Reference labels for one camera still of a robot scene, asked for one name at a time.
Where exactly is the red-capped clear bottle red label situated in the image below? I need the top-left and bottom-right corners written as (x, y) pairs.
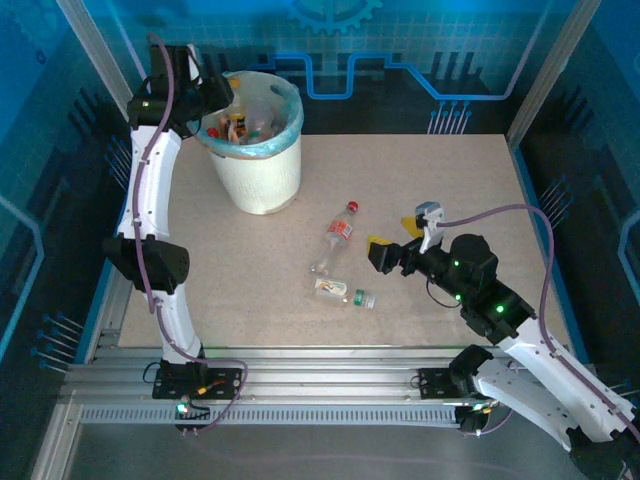
top-left (309, 199), bottom-right (360, 275)

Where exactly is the clear bottle green neck label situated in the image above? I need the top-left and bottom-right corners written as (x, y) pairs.
top-left (313, 277), bottom-right (377, 311)

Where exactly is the blue plastic bin liner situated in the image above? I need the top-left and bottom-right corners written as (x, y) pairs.
top-left (197, 70), bottom-right (305, 160)

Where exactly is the white plastic bin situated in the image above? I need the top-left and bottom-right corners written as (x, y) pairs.
top-left (208, 137), bottom-right (303, 216)

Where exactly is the black connector box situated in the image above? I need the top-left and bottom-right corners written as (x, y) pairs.
top-left (455, 403), bottom-right (494, 436)
top-left (173, 397), bottom-right (211, 435)

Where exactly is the grey metal base panel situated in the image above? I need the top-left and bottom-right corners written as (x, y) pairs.
top-left (34, 422), bottom-right (634, 480)

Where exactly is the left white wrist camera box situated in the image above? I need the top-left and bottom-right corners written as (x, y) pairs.
top-left (185, 43), bottom-right (205, 87)

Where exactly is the aluminium frame post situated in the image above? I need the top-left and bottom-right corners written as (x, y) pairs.
top-left (505, 0), bottom-right (604, 150)
top-left (55, 0), bottom-right (157, 151)

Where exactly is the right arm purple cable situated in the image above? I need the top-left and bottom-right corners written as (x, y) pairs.
top-left (437, 203), bottom-right (640, 437)

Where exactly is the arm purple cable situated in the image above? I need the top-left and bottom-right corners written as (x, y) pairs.
top-left (437, 203), bottom-right (640, 437)
top-left (130, 32), bottom-right (250, 436)

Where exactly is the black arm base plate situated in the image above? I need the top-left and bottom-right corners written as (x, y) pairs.
top-left (152, 362), bottom-right (244, 401)
top-left (417, 367), bottom-right (481, 401)

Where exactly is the aluminium front rail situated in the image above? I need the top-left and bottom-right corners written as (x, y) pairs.
top-left (62, 347), bottom-right (601, 407)

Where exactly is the slotted grey cable duct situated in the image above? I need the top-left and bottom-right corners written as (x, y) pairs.
top-left (79, 404), bottom-right (461, 427)

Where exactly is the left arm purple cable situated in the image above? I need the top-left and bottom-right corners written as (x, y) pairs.
top-left (130, 32), bottom-right (250, 436)

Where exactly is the aluminium side rail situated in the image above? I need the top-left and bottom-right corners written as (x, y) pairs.
top-left (82, 139), bottom-right (171, 364)

